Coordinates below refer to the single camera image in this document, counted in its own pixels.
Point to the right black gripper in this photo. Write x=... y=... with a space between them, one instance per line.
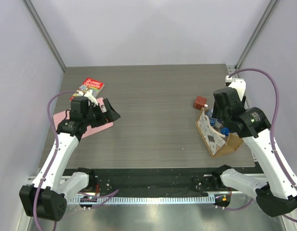
x=216 y=112

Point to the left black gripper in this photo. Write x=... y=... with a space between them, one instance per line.
x=111 y=114

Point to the Pocari Sweat bottle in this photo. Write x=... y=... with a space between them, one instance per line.
x=213 y=121
x=225 y=131

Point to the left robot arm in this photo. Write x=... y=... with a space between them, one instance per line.
x=46 y=197

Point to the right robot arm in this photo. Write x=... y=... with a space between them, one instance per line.
x=276 y=195

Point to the cat print canvas bag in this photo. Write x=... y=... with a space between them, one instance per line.
x=216 y=143

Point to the red cube power adapter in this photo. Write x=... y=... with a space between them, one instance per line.
x=200 y=102

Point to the red children's book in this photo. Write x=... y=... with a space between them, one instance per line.
x=88 y=84

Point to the pink clipboard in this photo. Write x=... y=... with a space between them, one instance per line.
x=61 y=118

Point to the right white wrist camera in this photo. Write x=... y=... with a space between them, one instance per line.
x=236 y=83

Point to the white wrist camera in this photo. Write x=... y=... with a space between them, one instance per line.
x=89 y=95
x=236 y=83

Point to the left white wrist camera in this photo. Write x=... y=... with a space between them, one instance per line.
x=89 y=95

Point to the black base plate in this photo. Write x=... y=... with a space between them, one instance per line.
x=156 y=182

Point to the slotted cable duct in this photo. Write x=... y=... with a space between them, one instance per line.
x=79 y=200

